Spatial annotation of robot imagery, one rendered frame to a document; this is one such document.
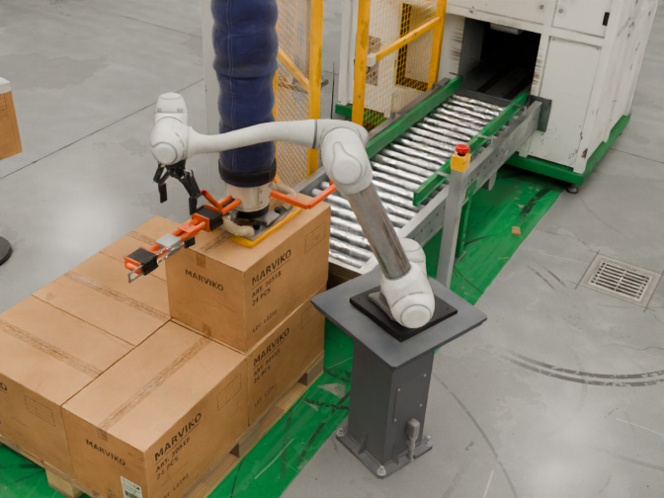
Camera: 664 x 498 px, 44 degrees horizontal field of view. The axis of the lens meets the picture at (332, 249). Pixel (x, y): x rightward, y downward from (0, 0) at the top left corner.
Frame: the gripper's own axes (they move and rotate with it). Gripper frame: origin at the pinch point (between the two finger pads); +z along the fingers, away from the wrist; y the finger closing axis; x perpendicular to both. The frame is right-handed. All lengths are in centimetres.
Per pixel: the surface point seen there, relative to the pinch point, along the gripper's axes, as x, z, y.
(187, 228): -4.5, 12.7, 0.7
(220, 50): -30, -47, 3
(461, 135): -243, 67, -5
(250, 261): -17.6, 26.9, -17.9
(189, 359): 4, 67, -4
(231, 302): -10.8, 44.2, -13.8
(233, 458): -1, 119, -20
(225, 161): -30.8, -3.0, 3.3
